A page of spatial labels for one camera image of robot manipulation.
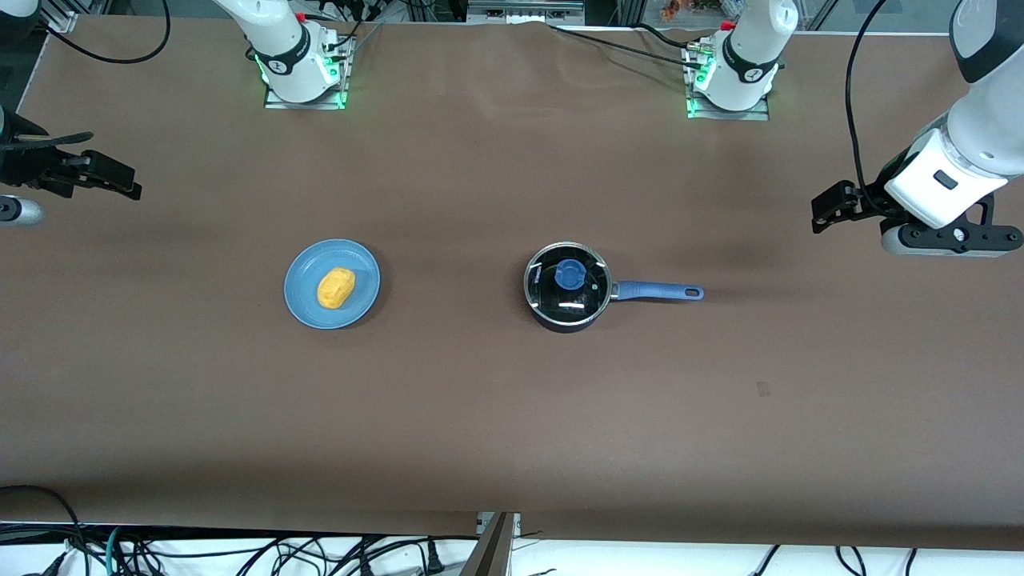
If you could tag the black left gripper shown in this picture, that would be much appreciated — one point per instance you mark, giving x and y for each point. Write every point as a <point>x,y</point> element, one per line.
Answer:
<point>866,199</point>

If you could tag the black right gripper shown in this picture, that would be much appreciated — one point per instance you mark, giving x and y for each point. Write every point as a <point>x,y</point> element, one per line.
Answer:
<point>26,162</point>

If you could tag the yellow potato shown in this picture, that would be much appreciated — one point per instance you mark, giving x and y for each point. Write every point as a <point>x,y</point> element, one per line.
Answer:
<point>336,288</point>

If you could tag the glass lid blue knob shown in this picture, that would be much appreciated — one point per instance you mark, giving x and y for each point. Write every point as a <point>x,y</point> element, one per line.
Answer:
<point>570,276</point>

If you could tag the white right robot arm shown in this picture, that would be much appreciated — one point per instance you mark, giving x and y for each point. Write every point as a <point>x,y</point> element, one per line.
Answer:
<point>280,40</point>

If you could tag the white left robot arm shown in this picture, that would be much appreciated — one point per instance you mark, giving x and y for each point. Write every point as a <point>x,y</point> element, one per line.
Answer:
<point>752,48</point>

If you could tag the blue plate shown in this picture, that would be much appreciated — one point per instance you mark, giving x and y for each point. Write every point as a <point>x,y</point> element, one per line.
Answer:
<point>308,280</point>

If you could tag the orange object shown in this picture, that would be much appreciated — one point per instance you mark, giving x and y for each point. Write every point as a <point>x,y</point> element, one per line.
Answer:
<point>676,8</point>

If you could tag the brown table cover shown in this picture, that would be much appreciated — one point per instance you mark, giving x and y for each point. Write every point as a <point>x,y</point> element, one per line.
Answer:
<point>480,416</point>

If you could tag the aluminium profile bar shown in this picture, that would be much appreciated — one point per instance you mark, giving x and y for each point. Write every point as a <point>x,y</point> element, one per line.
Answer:
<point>496,552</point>

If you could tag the black power plug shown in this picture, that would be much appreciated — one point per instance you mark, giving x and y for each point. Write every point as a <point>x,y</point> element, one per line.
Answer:
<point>434,560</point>

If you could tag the metal corner bracket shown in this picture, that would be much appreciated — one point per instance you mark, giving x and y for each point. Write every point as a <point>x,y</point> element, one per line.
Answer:
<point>64,22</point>

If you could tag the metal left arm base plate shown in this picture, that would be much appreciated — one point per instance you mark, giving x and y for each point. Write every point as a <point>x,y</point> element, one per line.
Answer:
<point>704,108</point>

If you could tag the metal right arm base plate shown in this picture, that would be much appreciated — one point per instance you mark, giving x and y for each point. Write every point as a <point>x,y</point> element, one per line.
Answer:
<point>340,80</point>

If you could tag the aluminium frame rail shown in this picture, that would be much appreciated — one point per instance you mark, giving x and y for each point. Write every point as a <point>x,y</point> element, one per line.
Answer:
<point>524,12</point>

